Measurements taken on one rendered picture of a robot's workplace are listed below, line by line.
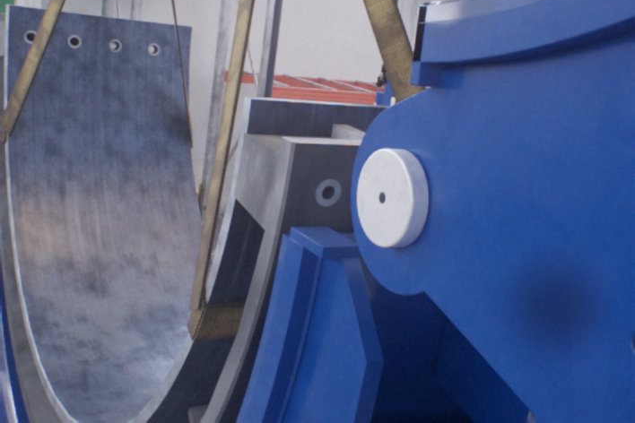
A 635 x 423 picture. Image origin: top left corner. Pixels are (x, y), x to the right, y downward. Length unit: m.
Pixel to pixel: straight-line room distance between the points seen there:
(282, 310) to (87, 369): 1.51
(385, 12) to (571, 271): 1.17
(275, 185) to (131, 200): 2.03
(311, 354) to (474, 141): 0.50
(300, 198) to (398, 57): 0.68
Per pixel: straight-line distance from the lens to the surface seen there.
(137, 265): 3.32
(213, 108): 9.31
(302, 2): 10.00
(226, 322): 1.77
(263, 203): 1.51
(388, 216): 1.20
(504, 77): 1.07
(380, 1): 2.06
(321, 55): 10.17
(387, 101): 4.58
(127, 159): 3.53
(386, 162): 1.20
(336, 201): 1.49
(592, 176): 0.97
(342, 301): 1.36
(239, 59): 1.82
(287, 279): 1.43
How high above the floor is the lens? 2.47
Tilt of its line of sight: 10 degrees down
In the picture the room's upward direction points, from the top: 8 degrees clockwise
